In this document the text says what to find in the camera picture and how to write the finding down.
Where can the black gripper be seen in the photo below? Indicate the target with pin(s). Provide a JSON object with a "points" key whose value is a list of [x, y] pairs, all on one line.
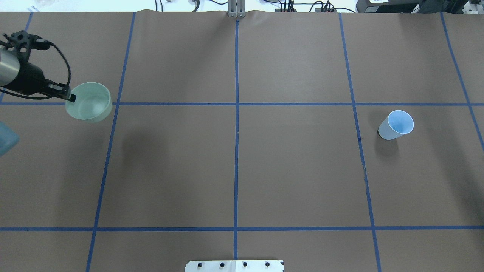
{"points": [[32, 78]]}

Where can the light green plastic bowl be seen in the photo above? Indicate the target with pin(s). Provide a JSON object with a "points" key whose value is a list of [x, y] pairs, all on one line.
{"points": [[92, 102]]}

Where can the light blue plastic cup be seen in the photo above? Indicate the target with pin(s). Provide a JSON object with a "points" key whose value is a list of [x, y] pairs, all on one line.
{"points": [[398, 123]]}

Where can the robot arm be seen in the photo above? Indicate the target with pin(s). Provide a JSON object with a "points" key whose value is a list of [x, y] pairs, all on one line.
{"points": [[9, 69]]}

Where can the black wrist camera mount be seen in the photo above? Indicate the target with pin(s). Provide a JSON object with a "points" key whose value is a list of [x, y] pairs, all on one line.
{"points": [[21, 43]]}

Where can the aluminium frame post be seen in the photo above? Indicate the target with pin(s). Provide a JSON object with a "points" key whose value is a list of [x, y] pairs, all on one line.
{"points": [[236, 9]]}

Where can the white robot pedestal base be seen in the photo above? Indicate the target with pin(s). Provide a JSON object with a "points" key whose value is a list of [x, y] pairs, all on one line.
{"points": [[235, 266]]}

